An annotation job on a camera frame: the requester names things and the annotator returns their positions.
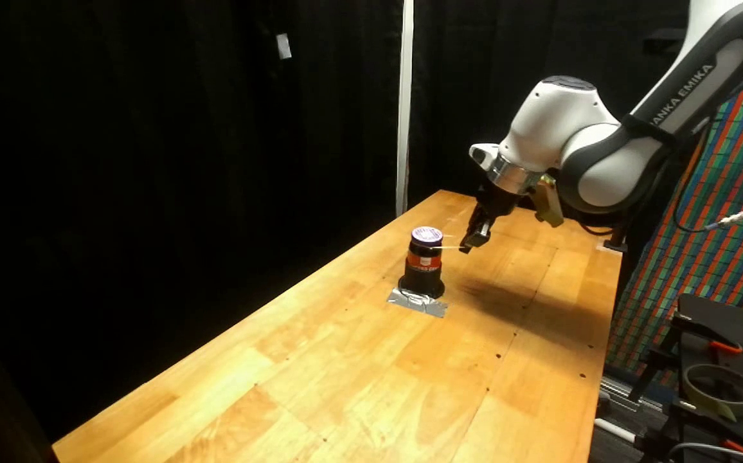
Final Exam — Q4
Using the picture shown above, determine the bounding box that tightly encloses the white vertical pole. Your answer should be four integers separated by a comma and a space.
392, 0, 415, 220

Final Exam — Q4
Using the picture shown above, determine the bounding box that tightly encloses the pale tape roll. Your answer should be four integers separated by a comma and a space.
682, 361, 743, 426

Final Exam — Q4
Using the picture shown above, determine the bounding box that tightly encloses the small white tag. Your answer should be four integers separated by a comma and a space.
272, 32, 295, 63

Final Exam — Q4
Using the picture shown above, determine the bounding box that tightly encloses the dark cup with orange band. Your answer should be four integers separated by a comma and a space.
395, 225, 449, 302

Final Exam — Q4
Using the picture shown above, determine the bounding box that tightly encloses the gray tape patch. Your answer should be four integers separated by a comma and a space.
386, 287, 449, 323

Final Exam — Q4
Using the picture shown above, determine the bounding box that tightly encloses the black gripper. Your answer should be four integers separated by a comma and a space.
458, 180, 522, 258

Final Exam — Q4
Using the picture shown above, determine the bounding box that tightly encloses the red clamp handle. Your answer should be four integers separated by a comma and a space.
705, 338, 743, 361

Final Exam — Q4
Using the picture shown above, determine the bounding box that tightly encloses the colourful striped cloth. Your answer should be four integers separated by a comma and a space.
607, 33, 743, 382

